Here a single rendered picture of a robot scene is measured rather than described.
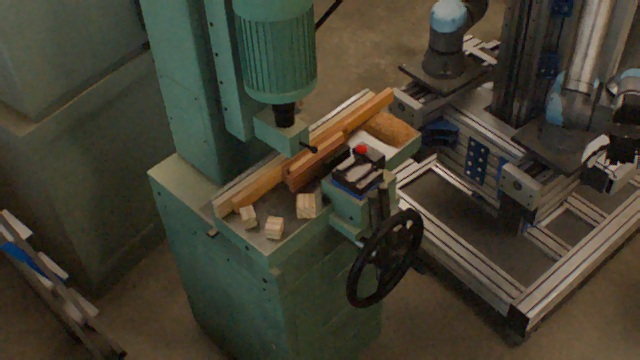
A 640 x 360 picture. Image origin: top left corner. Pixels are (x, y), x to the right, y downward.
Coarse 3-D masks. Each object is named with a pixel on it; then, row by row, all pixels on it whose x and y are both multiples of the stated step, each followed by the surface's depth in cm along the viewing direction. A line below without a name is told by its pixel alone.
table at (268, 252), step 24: (384, 144) 182; (408, 144) 182; (288, 192) 170; (312, 192) 170; (240, 216) 165; (264, 216) 165; (288, 216) 164; (336, 216) 168; (240, 240) 162; (264, 240) 159; (288, 240) 160; (264, 264) 160
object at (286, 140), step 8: (264, 112) 167; (272, 112) 167; (256, 120) 166; (264, 120) 165; (272, 120) 165; (296, 120) 164; (256, 128) 168; (264, 128) 165; (272, 128) 163; (280, 128) 162; (288, 128) 162; (296, 128) 162; (304, 128) 162; (264, 136) 168; (272, 136) 165; (280, 136) 162; (288, 136) 160; (296, 136) 161; (304, 136) 164; (272, 144) 167; (280, 144) 164; (288, 144) 161; (296, 144) 163; (288, 152) 163; (296, 152) 165
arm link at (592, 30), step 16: (592, 0) 150; (608, 0) 149; (592, 16) 150; (608, 16) 150; (576, 32) 155; (592, 32) 150; (608, 32) 152; (576, 48) 152; (592, 48) 150; (576, 64) 152; (592, 64) 151; (576, 80) 151; (592, 80) 151; (560, 96) 154; (576, 96) 151; (560, 112) 153; (576, 112) 151; (592, 112) 150; (576, 128) 154
